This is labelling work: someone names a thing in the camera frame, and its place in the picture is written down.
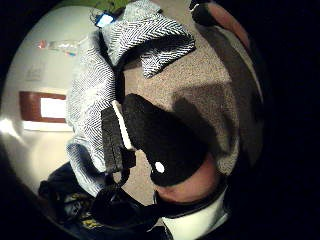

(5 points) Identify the dark pile of clothes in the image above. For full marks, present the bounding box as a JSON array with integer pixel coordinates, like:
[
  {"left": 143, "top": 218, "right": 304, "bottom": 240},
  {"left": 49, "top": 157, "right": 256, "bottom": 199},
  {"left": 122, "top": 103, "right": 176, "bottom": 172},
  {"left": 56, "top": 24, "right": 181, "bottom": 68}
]
[{"left": 37, "top": 162, "right": 111, "bottom": 234}]

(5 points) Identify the blue and white object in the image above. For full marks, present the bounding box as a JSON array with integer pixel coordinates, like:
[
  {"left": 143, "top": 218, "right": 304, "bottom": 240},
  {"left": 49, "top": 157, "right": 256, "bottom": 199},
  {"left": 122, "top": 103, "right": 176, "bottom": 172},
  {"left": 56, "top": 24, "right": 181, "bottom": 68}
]
[{"left": 94, "top": 12, "right": 117, "bottom": 29}]

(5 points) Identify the black white herringbone cloth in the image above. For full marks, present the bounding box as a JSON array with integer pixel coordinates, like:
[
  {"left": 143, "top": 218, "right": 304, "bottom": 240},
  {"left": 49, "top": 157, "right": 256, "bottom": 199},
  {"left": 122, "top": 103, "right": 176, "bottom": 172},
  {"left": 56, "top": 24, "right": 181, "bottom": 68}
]
[{"left": 65, "top": 0, "right": 197, "bottom": 198}]

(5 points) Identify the green object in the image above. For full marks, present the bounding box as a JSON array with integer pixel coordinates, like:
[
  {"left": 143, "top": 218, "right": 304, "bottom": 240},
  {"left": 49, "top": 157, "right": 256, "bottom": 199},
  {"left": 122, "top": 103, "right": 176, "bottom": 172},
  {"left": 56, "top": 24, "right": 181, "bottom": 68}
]
[{"left": 56, "top": 0, "right": 134, "bottom": 13}]

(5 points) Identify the colourful wall sticker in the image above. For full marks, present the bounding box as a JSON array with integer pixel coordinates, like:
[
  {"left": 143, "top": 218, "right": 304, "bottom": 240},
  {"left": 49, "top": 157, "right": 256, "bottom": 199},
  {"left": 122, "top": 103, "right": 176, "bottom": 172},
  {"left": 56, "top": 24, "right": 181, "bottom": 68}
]
[{"left": 35, "top": 38, "right": 80, "bottom": 58}]

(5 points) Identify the white wall switch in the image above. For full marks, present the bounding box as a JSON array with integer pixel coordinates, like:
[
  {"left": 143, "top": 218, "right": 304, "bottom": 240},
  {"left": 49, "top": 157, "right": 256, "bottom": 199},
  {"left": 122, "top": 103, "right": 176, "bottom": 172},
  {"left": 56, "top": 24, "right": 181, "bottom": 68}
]
[{"left": 26, "top": 63, "right": 45, "bottom": 82}]

